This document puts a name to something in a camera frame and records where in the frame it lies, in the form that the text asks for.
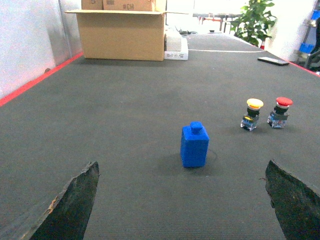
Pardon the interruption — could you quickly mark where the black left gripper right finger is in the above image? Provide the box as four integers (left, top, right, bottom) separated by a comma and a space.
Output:
265, 159, 320, 240

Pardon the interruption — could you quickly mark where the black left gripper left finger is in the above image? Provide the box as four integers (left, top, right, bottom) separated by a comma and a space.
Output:
0, 161, 100, 240

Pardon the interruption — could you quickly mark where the blue block part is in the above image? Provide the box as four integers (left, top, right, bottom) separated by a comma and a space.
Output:
180, 121, 210, 168

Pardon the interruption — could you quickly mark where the black smartphone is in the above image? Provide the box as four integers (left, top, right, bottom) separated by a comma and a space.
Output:
257, 56, 290, 66

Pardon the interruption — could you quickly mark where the red white traffic cone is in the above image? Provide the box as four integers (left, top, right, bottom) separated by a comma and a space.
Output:
260, 39, 266, 50

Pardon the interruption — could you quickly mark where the green potted plant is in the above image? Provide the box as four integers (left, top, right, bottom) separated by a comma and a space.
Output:
230, 0, 277, 47

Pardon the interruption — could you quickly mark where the white flat box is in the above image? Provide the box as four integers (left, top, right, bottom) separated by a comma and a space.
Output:
164, 38, 189, 61

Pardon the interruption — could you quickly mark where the large cardboard box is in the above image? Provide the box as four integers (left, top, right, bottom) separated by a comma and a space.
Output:
68, 9, 165, 61

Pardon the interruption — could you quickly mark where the white foam block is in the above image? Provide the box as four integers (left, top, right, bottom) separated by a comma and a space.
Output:
165, 31, 182, 52

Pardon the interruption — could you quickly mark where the small cardboard box on top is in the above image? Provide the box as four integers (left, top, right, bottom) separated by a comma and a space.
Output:
81, 0, 167, 12

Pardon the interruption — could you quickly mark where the red push button switch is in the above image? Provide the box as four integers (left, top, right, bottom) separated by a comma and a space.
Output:
267, 96, 293, 129

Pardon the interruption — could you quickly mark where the yellow push button switch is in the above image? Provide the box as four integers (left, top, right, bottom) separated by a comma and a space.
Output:
240, 98, 264, 132

